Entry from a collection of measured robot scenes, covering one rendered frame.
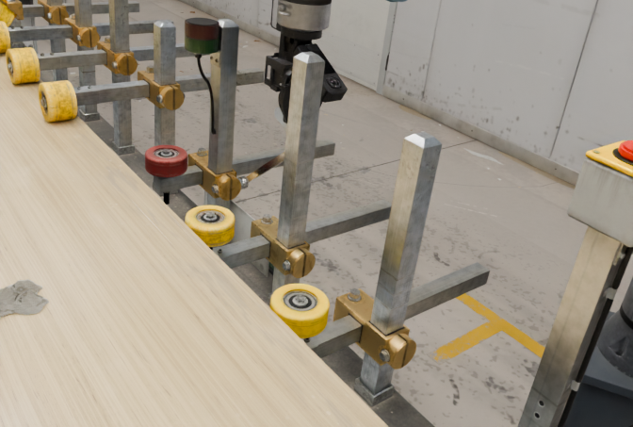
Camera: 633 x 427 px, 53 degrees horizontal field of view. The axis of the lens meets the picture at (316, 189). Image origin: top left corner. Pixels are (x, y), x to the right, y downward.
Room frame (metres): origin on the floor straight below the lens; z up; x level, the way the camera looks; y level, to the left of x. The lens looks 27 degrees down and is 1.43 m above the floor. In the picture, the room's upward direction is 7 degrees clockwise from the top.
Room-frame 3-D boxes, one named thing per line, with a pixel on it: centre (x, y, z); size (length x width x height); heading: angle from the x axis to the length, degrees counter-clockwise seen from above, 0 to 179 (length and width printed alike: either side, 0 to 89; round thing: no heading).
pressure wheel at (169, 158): (1.10, 0.30, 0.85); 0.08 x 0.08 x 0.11
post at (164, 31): (1.33, 0.36, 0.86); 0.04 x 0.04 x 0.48; 40
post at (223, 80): (1.14, 0.20, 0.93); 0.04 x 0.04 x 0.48; 40
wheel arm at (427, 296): (0.82, -0.15, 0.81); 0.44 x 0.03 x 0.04; 130
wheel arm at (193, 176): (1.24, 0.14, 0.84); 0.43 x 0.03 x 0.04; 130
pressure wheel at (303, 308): (0.70, 0.00, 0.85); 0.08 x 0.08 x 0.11
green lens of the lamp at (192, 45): (1.11, 0.23, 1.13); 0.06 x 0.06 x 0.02
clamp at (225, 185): (1.15, 0.21, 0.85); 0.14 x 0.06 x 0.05; 40
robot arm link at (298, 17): (1.09, 0.06, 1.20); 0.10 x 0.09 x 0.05; 130
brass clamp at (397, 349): (0.77, -0.11, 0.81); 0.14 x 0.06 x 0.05; 40
